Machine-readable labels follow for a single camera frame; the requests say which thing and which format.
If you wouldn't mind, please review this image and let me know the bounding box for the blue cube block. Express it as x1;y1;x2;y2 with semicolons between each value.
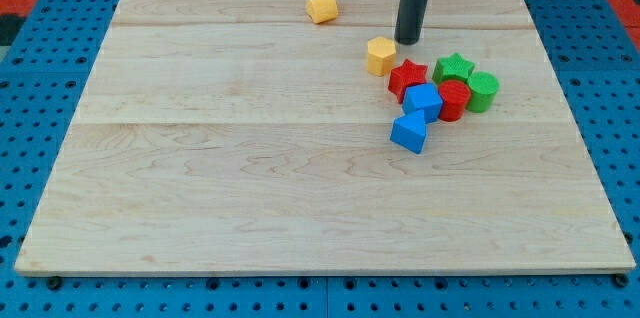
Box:
402;83;443;124

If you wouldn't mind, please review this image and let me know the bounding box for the yellow hexagon block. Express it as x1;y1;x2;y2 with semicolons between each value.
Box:
366;36;396;76

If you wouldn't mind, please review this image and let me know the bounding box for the green star block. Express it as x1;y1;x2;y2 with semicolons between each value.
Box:
432;53;475;85

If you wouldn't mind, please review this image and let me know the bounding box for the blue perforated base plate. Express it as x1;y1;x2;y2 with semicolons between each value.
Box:
1;0;639;317

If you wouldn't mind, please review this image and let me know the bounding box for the light wooden board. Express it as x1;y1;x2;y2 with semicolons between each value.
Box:
15;0;635;277

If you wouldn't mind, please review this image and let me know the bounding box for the green cylinder block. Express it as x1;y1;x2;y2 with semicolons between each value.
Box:
466;71;500;113

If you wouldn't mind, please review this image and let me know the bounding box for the red star block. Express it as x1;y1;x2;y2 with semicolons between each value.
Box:
388;59;428;104

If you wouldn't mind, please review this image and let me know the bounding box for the blue triangle block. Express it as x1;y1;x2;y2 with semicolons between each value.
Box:
390;110;428;154

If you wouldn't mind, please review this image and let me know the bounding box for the red cylinder block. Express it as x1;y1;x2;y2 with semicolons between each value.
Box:
438;80;471;122

